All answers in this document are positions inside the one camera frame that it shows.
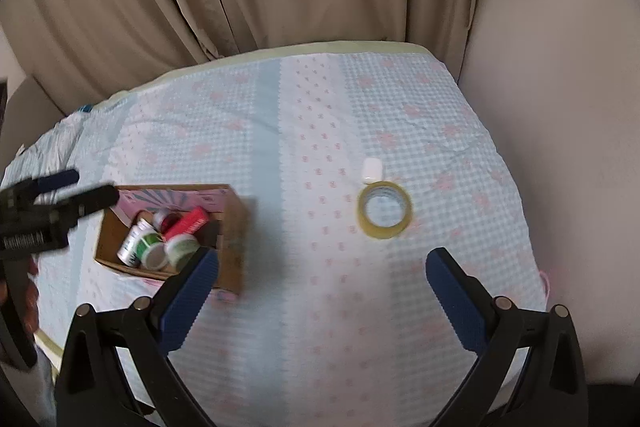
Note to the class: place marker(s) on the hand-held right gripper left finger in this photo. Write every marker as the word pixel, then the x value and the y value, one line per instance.
pixel 192 302

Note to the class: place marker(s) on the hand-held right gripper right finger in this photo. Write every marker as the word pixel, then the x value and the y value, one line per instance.
pixel 452 302

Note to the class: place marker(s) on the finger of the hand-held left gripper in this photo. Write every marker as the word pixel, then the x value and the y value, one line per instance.
pixel 92 202
pixel 57 180

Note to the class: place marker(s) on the round white jar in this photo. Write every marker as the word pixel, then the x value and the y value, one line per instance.
pixel 182 248

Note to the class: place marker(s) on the white plastic bottle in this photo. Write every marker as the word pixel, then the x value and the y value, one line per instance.
pixel 127 248

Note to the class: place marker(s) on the white jar with green label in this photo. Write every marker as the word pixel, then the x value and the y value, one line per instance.
pixel 151 249

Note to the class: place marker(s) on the red and silver jar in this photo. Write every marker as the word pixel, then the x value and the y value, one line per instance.
pixel 165 219

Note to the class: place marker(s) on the small red box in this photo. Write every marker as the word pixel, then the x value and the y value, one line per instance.
pixel 189 222

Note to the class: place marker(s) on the cardboard box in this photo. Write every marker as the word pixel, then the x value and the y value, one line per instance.
pixel 230 227

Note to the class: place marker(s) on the clear tape roll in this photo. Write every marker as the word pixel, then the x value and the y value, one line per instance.
pixel 367 225

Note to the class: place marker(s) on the person's left hand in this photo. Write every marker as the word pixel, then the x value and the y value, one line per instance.
pixel 33 294

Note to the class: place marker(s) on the crumpled light blue blanket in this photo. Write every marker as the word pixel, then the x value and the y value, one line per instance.
pixel 60 142

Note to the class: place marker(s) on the grey headboard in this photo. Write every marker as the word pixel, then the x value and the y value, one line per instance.
pixel 30 117

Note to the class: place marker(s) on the teal cloth item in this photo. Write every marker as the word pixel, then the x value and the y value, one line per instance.
pixel 87 109

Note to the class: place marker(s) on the checkered floral bed sheet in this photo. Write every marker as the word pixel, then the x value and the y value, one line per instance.
pixel 325 117

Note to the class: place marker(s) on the light green mattress cover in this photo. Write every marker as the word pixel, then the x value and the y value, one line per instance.
pixel 300 48

